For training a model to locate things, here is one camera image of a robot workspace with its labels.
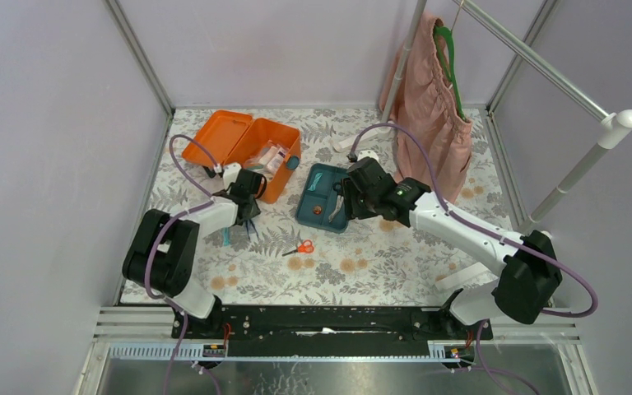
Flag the orange handled scissors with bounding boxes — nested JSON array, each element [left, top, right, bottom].
[[281, 239, 314, 257]]

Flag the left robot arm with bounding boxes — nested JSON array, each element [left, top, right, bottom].
[[122, 164, 267, 338]]

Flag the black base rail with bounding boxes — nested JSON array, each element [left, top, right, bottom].
[[171, 304, 493, 357]]

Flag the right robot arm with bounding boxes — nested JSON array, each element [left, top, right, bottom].
[[342, 157, 562, 339]]

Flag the white gauze packet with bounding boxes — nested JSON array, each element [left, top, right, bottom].
[[261, 145, 288, 174]]

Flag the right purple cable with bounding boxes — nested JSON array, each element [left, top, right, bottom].
[[348, 122, 599, 319]]

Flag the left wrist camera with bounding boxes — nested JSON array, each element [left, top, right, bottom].
[[221, 162, 242, 190]]

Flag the black handled scissors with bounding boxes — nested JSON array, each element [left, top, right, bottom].
[[328, 181, 345, 224]]

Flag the teal small tube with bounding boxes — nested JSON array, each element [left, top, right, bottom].
[[222, 227, 231, 246]]

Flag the blue bandage package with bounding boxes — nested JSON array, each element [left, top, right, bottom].
[[243, 156, 274, 179]]

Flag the blue plastic tweezers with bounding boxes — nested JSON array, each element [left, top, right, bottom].
[[244, 220, 259, 240]]

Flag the teal tray insert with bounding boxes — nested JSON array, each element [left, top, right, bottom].
[[295, 164, 348, 234]]

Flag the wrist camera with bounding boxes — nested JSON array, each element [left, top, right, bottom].
[[356, 150, 379, 161], [221, 162, 242, 190]]

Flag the pink hanging garment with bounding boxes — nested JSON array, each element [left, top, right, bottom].
[[387, 12, 472, 203]]

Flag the orange medicine box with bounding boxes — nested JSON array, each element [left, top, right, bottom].
[[182, 110, 301, 204]]

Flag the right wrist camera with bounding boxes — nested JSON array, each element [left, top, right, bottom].
[[356, 150, 379, 161]]

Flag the green clothes hanger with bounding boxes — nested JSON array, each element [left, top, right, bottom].
[[433, 26, 467, 121]]

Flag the teal small packet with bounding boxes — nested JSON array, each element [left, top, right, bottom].
[[307, 172, 323, 192]]

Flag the white clothes rack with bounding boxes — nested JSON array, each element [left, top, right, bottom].
[[331, 0, 632, 293]]

